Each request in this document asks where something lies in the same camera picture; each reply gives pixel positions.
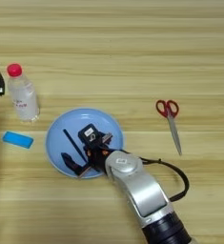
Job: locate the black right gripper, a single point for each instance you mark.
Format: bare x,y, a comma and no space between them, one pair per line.
97,155

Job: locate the clear bottle with red cap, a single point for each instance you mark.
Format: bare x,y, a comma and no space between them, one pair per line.
23,95

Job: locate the thin black stick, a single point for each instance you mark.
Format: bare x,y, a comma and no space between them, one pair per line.
72,143

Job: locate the light blue round plate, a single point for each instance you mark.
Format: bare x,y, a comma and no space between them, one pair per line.
57,139

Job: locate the right gripper's white-labelled black box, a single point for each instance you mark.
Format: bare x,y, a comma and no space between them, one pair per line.
89,133

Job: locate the blue rectangular eraser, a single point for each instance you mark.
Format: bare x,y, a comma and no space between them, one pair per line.
18,139

